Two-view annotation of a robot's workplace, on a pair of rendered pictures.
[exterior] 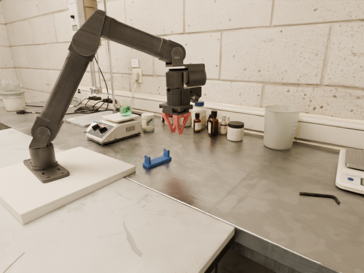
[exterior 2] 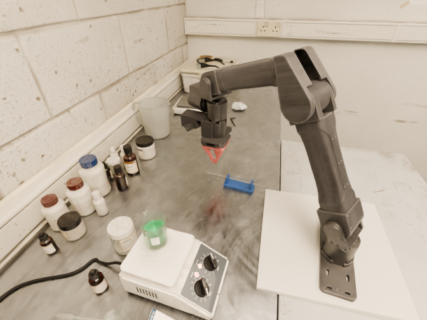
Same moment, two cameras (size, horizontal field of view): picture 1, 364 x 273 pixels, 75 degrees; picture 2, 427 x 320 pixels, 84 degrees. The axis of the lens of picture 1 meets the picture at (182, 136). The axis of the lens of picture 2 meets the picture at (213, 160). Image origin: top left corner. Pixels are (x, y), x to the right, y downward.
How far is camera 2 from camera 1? 1.21 m
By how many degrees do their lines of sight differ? 97
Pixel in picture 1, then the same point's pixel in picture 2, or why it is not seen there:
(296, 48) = (107, 44)
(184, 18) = not seen: outside the picture
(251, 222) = (273, 136)
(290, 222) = (263, 127)
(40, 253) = (365, 186)
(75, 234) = not seen: hidden behind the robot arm
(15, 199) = (375, 223)
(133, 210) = (306, 171)
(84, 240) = not seen: hidden behind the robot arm
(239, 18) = (35, 7)
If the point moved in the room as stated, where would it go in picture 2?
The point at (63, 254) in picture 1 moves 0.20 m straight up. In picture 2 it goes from (355, 178) to (379, 127)
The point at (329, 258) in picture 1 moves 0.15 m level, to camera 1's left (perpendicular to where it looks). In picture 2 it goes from (276, 122) to (297, 136)
